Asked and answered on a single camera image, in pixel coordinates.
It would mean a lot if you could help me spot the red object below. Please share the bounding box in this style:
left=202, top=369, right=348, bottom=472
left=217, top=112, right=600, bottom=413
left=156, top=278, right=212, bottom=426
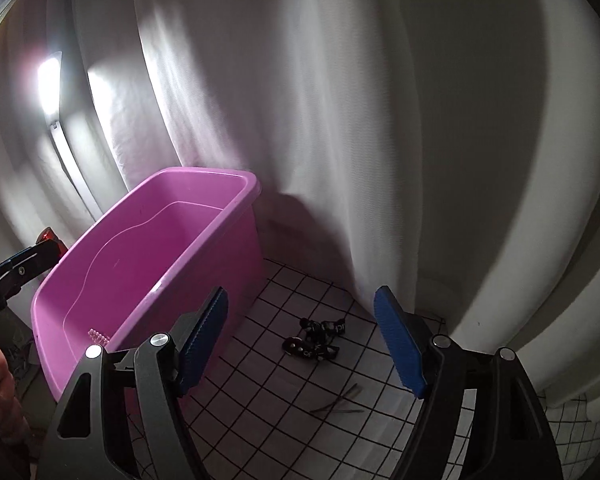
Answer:
left=36, top=228, right=69, bottom=262

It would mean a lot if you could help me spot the white curtain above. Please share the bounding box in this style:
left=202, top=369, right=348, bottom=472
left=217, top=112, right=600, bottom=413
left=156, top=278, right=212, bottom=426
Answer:
left=0, top=0, right=600, bottom=411

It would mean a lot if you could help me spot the black and white checked cloth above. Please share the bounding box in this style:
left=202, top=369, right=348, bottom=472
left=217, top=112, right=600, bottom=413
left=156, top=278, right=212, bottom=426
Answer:
left=124, top=258, right=600, bottom=480

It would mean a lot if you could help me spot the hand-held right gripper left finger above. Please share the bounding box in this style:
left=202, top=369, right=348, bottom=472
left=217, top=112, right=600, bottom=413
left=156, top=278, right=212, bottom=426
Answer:
left=37, top=286, right=230, bottom=480

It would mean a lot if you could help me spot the person's left hand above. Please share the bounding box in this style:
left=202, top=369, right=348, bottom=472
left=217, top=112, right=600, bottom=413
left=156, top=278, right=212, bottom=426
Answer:
left=0, top=342, right=37, bottom=480

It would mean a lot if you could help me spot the pink plastic bin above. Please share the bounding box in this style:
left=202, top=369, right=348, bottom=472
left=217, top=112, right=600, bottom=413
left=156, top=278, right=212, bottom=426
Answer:
left=30, top=166, right=266, bottom=404

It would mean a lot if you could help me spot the black dotted bow hair clip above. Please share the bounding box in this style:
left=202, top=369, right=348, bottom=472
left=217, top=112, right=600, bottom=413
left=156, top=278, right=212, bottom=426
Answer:
left=281, top=317, right=349, bottom=361

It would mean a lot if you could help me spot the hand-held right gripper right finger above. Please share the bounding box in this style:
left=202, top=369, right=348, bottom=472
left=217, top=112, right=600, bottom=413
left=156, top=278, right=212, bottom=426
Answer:
left=373, top=285, right=565, bottom=480

